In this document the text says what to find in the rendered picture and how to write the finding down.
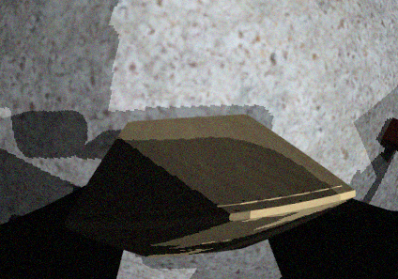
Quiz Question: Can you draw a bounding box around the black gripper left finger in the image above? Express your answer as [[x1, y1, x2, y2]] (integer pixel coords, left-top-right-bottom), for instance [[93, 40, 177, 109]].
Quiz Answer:
[[0, 186, 124, 279]]

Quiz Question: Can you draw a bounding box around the tan block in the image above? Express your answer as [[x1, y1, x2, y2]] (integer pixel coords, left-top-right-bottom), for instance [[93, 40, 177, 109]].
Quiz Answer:
[[65, 114, 356, 257]]

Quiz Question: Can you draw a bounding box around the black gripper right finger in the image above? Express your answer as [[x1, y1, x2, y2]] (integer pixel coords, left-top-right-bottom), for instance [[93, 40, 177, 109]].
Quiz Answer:
[[268, 198, 398, 279]]

